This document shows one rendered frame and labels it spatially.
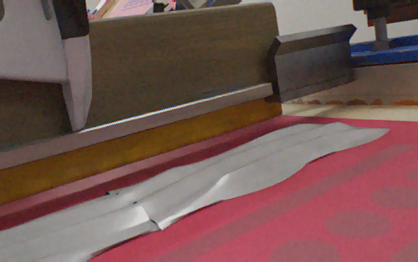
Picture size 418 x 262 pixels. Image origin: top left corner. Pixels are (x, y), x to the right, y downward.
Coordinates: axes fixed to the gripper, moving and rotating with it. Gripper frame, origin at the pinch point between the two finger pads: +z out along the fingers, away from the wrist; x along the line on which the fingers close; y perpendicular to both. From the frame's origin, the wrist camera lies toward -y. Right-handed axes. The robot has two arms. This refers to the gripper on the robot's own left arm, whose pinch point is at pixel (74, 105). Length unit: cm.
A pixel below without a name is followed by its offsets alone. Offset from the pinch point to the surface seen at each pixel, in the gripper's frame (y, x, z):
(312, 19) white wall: -200, -143, -7
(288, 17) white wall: -200, -163, -12
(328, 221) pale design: -4.1, 15.7, 5.3
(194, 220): -0.9, 10.9, 5.3
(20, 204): 4.5, -0.6, 5.2
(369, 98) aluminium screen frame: -24.9, 4.3, 4.9
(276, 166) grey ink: -7.4, 9.8, 5.0
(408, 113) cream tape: -22.1, 9.2, 5.5
